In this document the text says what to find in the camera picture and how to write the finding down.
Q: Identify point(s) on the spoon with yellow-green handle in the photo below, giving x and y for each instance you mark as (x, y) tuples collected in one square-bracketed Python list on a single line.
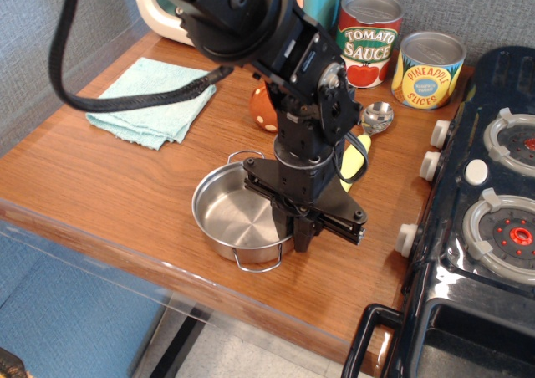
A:
[(375, 118)]

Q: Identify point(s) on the toy microwave teal and cream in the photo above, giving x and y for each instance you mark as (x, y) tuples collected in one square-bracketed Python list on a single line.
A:
[(160, 16)]

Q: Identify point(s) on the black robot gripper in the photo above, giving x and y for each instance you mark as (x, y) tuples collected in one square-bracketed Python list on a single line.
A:
[(306, 196)]

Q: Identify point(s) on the black table leg frame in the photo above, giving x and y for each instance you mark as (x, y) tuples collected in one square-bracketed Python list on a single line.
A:
[(171, 342)]

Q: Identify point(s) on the pineapple slices can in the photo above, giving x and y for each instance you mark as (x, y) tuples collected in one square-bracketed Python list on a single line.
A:
[(428, 67)]

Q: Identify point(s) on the tomato sauce can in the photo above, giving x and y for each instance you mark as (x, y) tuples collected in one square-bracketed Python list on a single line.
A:
[(367, 33)]

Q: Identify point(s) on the plush brown mushroom toy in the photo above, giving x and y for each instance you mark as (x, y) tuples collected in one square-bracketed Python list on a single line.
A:
[(262, 111)]

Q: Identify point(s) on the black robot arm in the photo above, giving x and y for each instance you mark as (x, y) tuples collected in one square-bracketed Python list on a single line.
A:
[(307, 84)]

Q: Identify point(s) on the stainless steel pot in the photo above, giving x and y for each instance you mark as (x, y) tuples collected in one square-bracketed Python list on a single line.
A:
[(237, 222)]

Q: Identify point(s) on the dark blue toy stove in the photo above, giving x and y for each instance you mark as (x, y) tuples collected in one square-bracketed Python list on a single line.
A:
[(468, 306)]

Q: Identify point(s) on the light blue folded cloth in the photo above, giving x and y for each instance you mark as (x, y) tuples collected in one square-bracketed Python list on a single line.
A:
[(153, 127)]

